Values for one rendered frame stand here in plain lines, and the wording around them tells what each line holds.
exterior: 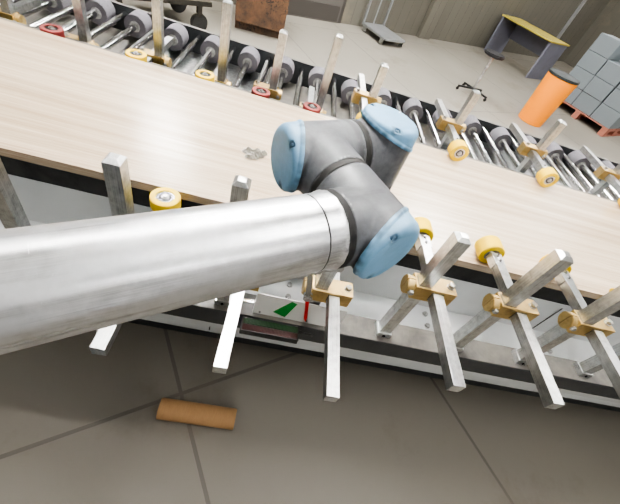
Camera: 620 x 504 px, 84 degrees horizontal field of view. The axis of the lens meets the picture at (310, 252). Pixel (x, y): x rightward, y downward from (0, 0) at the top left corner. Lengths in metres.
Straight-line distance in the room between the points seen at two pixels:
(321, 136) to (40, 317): 0.34
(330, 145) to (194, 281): 0.25
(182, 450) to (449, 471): 1.16
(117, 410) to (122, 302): 1.41
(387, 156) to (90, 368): 1.52
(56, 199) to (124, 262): 1.02
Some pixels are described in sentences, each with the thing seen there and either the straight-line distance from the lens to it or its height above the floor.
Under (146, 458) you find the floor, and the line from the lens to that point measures 1.62.
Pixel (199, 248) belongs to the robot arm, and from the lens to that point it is 0.28.
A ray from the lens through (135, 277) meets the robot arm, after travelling 0.28.
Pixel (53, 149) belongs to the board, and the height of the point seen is 0.90.
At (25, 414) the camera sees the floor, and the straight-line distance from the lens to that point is 1.76.
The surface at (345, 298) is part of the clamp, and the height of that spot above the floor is 0.86.
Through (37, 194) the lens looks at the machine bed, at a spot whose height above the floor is 0.75.
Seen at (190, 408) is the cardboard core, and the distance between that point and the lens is 1.57.
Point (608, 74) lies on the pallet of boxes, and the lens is 7.75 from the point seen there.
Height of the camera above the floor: 1.59
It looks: 46 degrees down
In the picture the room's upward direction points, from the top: 22 degrees clockwise
